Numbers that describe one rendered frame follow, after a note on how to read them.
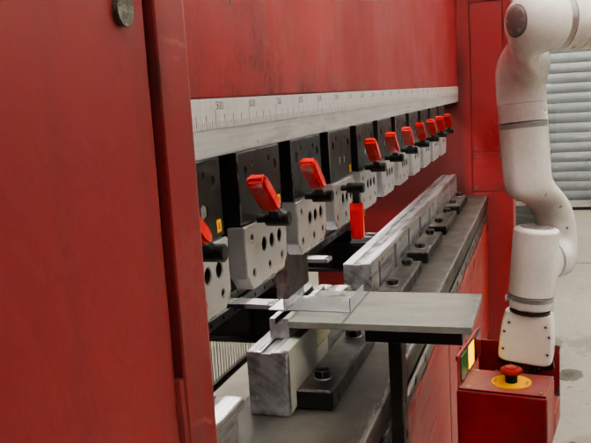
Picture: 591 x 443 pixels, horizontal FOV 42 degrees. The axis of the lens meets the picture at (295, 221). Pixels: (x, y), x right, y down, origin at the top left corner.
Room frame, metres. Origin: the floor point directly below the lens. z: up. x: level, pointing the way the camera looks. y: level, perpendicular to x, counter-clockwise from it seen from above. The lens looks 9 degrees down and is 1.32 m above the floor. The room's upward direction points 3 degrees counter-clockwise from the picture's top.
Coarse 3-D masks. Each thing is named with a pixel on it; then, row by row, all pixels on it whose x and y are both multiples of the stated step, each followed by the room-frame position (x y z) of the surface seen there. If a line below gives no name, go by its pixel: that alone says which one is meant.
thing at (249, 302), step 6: (234, 300) 1.22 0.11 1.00; (240, 300) 1.21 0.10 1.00; (246, 300) 1.21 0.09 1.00; (252, 300) 1.21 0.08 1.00; (258, 300) 1.21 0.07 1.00; (264, 300) 1.20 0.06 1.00; (270, 300) 1.20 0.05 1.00; (276, 300) 1.20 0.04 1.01; (228, 306) 1.20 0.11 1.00; (234, 306) 1.19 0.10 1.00; (240, 306) 1.19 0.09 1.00; (246, 306) 1.19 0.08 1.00; (252, 306) 1.18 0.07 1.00; (258, 306) 1.18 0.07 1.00; (264, 306) 1.18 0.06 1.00; (270, 306) 1.17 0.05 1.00
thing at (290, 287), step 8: (288, 256) 1.14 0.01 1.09; (296, 256) 1.18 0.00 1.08; (304, 256) 1.22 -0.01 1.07; (288, 264) 1.14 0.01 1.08; (296, 264) 1.18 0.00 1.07; (304, 264) 1.21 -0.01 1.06; (280, 272) 1.14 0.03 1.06; (288, 272) 1.14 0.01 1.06; (296, 272) 1.17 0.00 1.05; (304, 272) 1.21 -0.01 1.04; (280, 280) 1.14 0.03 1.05; (288, 280) 1.14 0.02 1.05; (296, 280) 1.17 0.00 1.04; (304, 280) 1.21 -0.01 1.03; (280, 288) 1.14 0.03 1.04; (288, 288) 1.13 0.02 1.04; (296, 288) 1.17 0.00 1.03; (280, 296) 1.14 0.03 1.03; (288, 296) 1.13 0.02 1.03; (296, 296) 1.20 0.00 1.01; (288, 304) 1.16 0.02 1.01
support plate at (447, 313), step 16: (368, 304) 1.16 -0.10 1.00; (384, 304) 1.15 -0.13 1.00; (400, 304) 1.15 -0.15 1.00; (416, 304) 1.14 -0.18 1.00; (432, 304) 1.14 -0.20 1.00; (448, 304) 1.13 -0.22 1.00; (464, 304) 1.13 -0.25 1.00; (288, 320) 1.10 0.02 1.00; (304, 320) 1.09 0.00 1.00; (320, 320) 1.09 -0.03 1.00; (336, 320) 1.08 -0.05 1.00; (352, 320) 1.08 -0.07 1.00; (368, 320) 1.08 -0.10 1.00; (384, 320) 1.07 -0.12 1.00; (400, 320) 1.07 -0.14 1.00; (416, 320) 1.06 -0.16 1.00; (432, 320) 1.06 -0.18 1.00; (448, 320) 1.05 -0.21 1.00; (464, 320) 1.05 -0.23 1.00
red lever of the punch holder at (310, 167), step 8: (304, 160) 1.05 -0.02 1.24; (312, 160) 1.05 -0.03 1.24; (304, 168) 1.05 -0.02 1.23; (312, 168) 1.05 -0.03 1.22; (304, 176) 1.07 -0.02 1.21; (312, 176) 1.06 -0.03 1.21; (320, 176) 1.07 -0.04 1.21; (312, 184) 1.08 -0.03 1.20; (320, 184) 1.08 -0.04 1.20; (312, 192) 1.11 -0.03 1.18; (320, 192) 1.10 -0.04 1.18; (328, 192) 1.10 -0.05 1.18; (312, 200) 1.12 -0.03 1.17; (320, 200) 1.11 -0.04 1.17; (328, 200) 1.11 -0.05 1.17
